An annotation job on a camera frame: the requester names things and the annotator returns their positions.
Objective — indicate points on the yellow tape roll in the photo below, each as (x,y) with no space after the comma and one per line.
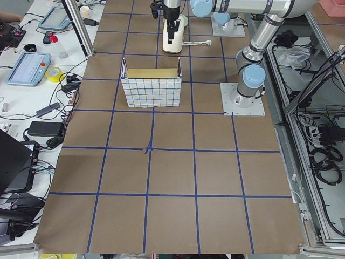
(54,74)

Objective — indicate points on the black power adapter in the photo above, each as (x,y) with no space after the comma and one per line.
(45,129)

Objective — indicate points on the white two-slot toaster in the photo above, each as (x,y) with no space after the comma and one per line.
(176,45)

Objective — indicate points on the white paper cup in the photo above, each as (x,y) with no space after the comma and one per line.
(85,12)

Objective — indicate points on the wire basket with wooden shelves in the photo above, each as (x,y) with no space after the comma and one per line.
(151,87)

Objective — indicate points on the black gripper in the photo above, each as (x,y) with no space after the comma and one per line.
(172,14)

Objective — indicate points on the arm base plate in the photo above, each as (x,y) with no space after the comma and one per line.
(237,105)
(237,32)

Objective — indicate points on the aluminium frame post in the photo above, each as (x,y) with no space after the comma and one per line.
(79,27)

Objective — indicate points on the white bottle red cap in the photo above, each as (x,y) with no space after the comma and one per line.
(59,48)

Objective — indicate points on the blue teach pendant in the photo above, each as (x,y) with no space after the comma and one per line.
(56,19)
(29,69)

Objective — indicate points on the light green plate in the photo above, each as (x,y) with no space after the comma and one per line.
(184,19)

